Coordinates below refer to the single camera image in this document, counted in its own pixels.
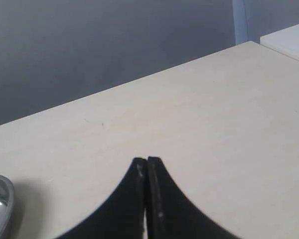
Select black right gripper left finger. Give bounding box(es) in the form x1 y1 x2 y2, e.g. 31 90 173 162
59 158 147 239

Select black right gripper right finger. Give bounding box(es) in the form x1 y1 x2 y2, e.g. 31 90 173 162
147 157 237 239

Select round stainless steel pan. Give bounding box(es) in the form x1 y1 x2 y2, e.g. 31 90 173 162
0 175 15 239

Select white side table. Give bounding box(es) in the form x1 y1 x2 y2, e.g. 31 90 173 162
260 24 299 61

